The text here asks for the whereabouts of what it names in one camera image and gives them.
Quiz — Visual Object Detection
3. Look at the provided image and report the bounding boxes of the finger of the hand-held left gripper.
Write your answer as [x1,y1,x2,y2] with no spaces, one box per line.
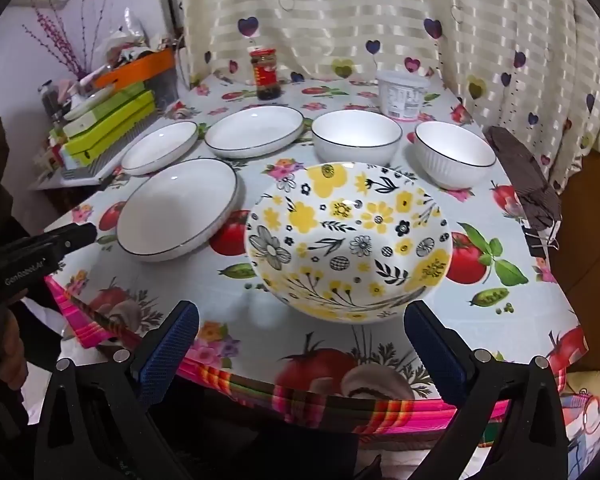
[42,222,99,256]

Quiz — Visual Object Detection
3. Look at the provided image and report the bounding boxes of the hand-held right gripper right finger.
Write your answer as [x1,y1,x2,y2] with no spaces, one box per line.
[404,301,568,480]

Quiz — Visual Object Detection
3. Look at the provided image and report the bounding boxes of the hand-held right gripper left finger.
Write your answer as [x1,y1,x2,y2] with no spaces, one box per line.
[32,300,201,480]

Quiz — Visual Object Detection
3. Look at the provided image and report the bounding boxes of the yellow floral bowl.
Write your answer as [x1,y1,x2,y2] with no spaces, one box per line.
[244,161,452,322]

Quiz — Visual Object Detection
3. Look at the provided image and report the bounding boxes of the small white ribbed bowl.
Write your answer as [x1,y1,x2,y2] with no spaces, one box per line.
[414,121,497,191]

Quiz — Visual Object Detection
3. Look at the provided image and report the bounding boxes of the large white ribbed bowl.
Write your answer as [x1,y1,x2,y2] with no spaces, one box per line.
[311,109,402,167]

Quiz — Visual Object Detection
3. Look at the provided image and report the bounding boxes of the person's left hand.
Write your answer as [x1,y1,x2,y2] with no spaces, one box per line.
[0,305,30,392]

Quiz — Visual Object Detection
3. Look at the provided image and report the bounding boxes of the white side table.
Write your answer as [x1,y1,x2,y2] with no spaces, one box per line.
[27,157,131,192]

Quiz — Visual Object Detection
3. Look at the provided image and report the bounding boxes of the grey striped box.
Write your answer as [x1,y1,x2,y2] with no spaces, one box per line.
[60,120,156,181]

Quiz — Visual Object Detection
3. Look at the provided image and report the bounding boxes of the vegetable print tablecloth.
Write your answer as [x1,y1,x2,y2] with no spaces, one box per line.
[45,72,588,401]

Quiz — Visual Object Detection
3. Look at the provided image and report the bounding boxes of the group of small bottles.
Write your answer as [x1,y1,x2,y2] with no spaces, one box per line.
[42,125,68,171]

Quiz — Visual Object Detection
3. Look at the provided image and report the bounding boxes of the lime green box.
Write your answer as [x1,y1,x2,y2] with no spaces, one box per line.
[64,102,156,163]

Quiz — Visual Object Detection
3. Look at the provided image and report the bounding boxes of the pink plaid cloth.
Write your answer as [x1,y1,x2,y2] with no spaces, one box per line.
[45,275,511,448]

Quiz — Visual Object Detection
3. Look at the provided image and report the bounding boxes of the pale green box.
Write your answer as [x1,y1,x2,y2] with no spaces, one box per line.
[62,91,153,138]

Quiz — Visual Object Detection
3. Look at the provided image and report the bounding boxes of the glass jar black lid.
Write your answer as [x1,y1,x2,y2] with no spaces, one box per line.
[37,80,63,122]

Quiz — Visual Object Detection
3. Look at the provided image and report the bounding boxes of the black binder clip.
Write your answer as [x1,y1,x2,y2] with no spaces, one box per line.
[525,227,561,261]

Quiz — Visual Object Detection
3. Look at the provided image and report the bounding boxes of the dark green flat box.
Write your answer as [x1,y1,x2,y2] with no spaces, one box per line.
[87,82,146,111]

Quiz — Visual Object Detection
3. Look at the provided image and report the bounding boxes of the dark clear container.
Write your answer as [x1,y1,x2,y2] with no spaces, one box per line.
[145,67,179,106]

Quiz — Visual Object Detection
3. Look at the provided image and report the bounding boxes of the orange tray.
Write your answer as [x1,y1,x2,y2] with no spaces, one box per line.
[95,50,176,87]

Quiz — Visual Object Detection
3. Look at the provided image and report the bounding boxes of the purple flower branches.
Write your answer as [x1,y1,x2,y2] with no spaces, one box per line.
[22,0,118,78]

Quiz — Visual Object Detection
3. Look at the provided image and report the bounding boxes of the brown wooden cabinet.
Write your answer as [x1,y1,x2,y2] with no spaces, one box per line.
[550,150,600,361]

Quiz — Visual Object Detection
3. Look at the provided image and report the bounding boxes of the brown dotted cloth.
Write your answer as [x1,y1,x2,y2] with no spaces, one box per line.
[485,126,563,233]

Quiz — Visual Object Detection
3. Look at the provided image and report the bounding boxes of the pile of plastic packets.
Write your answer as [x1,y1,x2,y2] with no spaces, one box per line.
[105,7,176,61]

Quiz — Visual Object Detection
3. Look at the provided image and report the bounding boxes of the red label sauce jar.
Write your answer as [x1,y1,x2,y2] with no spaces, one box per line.
[250,46,284,101]

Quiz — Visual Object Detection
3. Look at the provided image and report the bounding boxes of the white plastic tub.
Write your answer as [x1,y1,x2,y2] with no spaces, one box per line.
[376,70,431,121]

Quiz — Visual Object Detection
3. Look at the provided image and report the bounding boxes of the heart print curtain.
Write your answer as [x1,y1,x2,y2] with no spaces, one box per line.
[172,0,600,196]

